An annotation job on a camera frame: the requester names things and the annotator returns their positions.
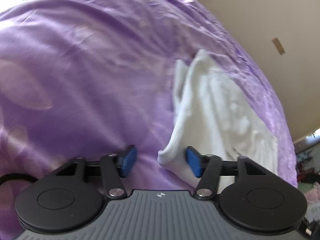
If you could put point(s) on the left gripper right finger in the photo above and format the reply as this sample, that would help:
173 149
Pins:
206 167

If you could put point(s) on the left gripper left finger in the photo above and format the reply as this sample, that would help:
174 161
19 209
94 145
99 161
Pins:
114 167

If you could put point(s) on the cream Nevada sweatshirt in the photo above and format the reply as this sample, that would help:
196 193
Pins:
212 115

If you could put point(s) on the purple bed cover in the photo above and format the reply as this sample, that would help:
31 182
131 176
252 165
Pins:
88 77

